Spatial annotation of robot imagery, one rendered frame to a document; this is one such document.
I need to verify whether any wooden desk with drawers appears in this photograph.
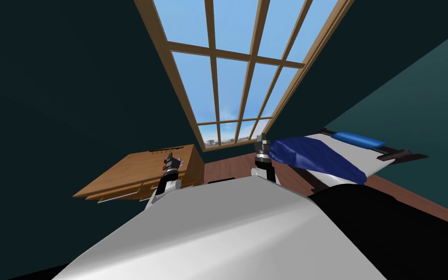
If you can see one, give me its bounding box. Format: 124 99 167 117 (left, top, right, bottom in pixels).
72 143 206 204

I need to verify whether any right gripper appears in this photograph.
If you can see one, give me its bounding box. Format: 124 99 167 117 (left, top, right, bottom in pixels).
255 132 272 152

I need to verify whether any bed with blue blanket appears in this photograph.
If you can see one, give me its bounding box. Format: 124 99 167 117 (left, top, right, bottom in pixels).
268 127 429 192

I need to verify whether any wooden framed window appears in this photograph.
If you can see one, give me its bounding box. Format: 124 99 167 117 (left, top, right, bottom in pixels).
134 0 355 153

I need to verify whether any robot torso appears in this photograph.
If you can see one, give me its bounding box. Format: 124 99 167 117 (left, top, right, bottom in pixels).
52 175 388 280

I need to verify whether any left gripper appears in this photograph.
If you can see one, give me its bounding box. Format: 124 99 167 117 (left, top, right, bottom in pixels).
164 153 182 172

